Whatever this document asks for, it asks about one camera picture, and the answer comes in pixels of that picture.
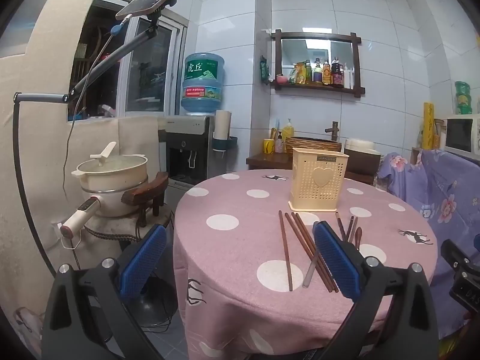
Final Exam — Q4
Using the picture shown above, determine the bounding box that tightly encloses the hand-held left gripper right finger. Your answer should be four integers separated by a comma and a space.
312, 221, 439, 360

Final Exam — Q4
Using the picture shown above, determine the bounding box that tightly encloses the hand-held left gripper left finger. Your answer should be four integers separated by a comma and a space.
40, 224, 168, 360

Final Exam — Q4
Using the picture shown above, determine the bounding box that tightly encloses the metal spoon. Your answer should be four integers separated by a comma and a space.
303, 251, 322, 289

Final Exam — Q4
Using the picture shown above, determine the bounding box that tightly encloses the brown wooden chopstick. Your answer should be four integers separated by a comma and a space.
296, 212, 319, 249
284, 212, 334, 293
278, 210, 293, 292
292, 212, 340, 293

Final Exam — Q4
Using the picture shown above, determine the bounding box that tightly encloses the cream plastic utensil holder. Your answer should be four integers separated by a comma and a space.
288, 147, 349, 212

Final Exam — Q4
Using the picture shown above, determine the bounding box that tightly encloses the black fan base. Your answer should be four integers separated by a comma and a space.
129, 281, 179, 328

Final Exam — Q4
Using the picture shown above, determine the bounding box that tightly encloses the dark wooden chair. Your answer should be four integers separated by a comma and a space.
82, 171, 175, 271

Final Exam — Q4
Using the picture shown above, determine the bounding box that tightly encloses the cream cooking pot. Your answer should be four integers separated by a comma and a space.
71, 142, 149, 196

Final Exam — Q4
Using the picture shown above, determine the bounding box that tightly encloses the pink polka-dot tablecloth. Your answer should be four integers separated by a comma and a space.
172, 169, 439, 360

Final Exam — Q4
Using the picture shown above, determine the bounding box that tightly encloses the purple floral cloth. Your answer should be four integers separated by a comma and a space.
377, 149, 480, 340

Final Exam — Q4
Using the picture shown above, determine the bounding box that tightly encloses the white brown rice cooker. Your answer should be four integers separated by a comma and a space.
343, 139, 382, 186

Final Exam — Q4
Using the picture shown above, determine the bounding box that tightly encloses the dark wooden cabinet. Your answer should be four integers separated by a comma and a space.
246, 152, 376, 186

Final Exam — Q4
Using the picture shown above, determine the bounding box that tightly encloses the grey water dispenser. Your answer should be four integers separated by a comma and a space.
164, 115, 226, 214

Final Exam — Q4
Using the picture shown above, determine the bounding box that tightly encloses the brown ribbed basin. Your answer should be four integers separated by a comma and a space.
285, 137, 343, 158

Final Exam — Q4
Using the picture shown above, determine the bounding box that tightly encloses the yellow soap pump bottle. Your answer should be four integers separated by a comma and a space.
281, 118, 295, 152

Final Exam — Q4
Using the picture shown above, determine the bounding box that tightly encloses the dark teal cup holder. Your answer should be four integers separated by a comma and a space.
212, 136, 238, 151

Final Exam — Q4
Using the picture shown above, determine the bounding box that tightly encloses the beige cloth backdrop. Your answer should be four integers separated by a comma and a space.
0, 0, 159, 271

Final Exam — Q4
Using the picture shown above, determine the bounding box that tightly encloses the white microwave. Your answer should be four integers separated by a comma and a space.
444, 114, 480, 157

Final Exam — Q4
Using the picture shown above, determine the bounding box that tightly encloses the white paper cup stack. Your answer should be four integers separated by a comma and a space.
214, 110, 231, 139

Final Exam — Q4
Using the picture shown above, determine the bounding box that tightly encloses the light wooden rack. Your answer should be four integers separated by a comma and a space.
410, 118, 447, 166

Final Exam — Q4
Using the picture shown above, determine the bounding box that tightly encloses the yellow patterned roll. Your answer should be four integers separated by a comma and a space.
422, 102, 436, 150

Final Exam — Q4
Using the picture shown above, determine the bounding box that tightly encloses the blue water bottle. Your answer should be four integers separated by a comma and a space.
181, 52, 226, 116

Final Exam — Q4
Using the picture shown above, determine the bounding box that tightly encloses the dark sauce bottle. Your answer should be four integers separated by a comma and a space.
331, 57, 346, 88

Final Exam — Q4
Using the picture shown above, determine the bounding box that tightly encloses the aluminium sliding window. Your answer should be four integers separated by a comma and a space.
67, 0, 189, 121

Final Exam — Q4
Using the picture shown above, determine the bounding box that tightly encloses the yellow snack bag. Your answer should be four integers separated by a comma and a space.
288, 63, 307, 84

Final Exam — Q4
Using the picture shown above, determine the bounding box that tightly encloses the green printed canister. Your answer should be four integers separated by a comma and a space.
454, 80, 472, 115

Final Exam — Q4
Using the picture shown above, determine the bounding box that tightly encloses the green packet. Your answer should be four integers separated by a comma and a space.
259, 55, 271, 85

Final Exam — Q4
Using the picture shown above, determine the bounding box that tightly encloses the cream long-handled electric pot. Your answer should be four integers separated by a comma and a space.
60, 191, 151, 241

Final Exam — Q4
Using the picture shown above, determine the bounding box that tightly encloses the grey charging cable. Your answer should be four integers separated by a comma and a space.
62, 14, 132, 203

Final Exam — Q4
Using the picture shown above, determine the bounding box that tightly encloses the wooden framed wall shelf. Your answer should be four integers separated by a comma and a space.
271, 29, 366, 98

